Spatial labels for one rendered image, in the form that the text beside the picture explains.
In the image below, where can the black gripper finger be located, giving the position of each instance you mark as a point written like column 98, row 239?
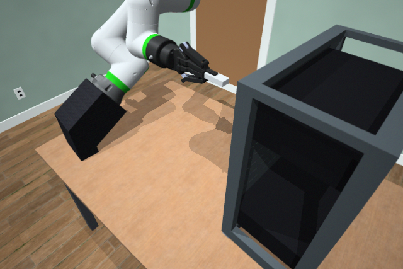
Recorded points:
column 199, row 63
column 196, row 77

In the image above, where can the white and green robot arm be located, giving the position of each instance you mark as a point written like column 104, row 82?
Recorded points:
column 142, row 42

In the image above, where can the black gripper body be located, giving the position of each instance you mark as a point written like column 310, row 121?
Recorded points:
column 168, row 57

